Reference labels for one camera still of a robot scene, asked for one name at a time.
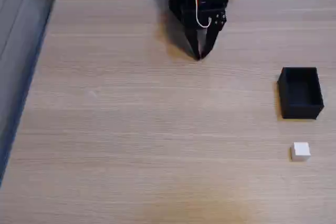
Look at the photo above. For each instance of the black open box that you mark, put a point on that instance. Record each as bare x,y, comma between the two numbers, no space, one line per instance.
302,108

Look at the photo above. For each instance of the white block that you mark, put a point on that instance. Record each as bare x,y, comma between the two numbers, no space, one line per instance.
300,151

